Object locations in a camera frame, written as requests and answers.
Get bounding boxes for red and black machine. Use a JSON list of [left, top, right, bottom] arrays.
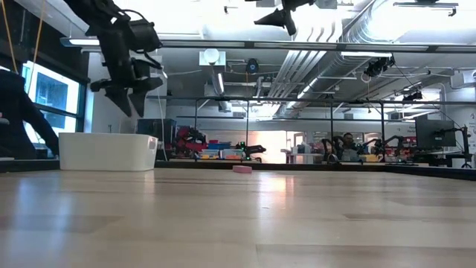
[[173, 125, 208, 156]]

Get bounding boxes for black ceiling camera cluster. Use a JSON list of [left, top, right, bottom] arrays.
[[363, 55, 396, 78], [402, 90, 424, 102]]

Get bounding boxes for silver ceiling ventilation duct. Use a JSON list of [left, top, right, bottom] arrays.
[[266, 14, 376, 120]]

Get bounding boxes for black cabinet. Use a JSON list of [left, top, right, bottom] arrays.
[[136, 118, 178, 152]]

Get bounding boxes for white ceiling light box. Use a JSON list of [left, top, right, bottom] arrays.
[[199, 48, 227, 67]]

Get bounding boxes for large window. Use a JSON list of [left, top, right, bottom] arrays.
[[20, 61, 87, 150]]

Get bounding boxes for white plastic bin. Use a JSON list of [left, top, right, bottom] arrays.
[[58, 133, 159, 173]]

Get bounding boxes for black computer monitor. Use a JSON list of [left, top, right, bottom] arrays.
[[415, 118, 457, 150]]

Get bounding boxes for black background rig frame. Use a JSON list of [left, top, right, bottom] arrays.
[[146, 95, 476, 165]]

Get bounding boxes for black ceiling track fixture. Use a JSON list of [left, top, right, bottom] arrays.
[[393, 0, 459, 18]]

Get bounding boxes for white round column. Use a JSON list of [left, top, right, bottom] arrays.
[[148, 72, 169, 120]]

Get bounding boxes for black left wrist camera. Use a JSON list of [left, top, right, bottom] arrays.
[[128, 18, 164, 54]]

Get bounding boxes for yellow box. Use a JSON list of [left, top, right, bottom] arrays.
[[358, 153, 384, 164]]

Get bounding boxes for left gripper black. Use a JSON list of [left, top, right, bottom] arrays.
[[89, 22, 165, 119]]

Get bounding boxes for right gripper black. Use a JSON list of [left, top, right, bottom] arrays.
[[254, 0, 318, 36]]

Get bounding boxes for black overhead crossbar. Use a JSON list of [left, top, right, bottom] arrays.
[[61, 36, 476, 54]]

